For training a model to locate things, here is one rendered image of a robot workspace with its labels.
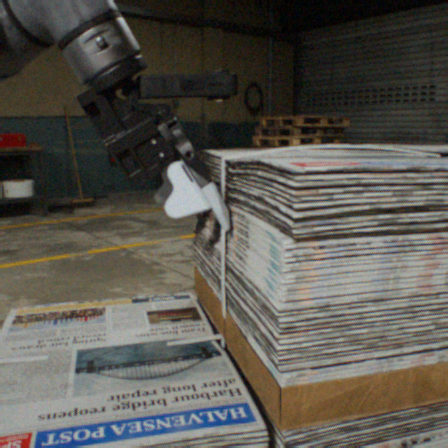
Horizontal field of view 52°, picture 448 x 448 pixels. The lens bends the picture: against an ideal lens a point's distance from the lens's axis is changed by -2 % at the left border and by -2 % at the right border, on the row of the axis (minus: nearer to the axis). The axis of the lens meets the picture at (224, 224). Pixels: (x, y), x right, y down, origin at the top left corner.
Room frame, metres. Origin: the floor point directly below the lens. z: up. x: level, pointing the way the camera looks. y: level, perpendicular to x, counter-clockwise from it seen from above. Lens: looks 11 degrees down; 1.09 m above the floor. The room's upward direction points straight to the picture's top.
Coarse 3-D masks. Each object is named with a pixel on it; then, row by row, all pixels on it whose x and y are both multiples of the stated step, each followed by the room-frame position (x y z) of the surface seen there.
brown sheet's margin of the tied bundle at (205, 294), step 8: (200, 280) 0.67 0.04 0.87; (200, 288) 0.68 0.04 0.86; (208, 288) 0.62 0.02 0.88; (200, 296) 0.68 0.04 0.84; (208, 296) 0.62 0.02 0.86; (208, 304) 0.62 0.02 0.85; (216, 304) 0.58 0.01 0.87; (208, 312) 0.62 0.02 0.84; (216, 312) 0.58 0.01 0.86; (216, 320) 0.58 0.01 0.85
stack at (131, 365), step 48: (0, 336) 0.56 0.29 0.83; (48, 336) 0.56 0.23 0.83; (96, 336) 0.57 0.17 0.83; (144, 336) 0.57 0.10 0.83; (192, 336) 0.57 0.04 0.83; (0, 384) 0.45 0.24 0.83; (48, 384) 0.45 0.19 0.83; (96, 384) 0.45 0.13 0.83; (144, 384) 0.45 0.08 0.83; (192, 384) 0.45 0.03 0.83; (240, 384) 0.45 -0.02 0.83; (0, 432) 0.36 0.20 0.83; (48, 432) 0.37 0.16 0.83; (96, 432) 0.37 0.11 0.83; (144, 432) 0.37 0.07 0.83; (192, 432) 0.37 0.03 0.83; (240, 432) 0.38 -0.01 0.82; (288, 432) 0.39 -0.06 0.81; (336, 432) 0.41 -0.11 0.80; (384, 432) 0.42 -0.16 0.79; (432, 432) 0.44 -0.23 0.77
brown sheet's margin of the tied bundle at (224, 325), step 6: (222, 312) 0.55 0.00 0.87; (222, 318) 0.55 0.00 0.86; (228, 318) 0.52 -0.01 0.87; (222, 324) 0.55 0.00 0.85; (228, 324) 0.52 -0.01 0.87; (222, 330) 0.55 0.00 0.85; (228, 330) 0.52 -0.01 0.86; (222, 336) 0.55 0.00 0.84; (228, 336) 0.52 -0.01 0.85; (228, 342) 0.52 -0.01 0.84
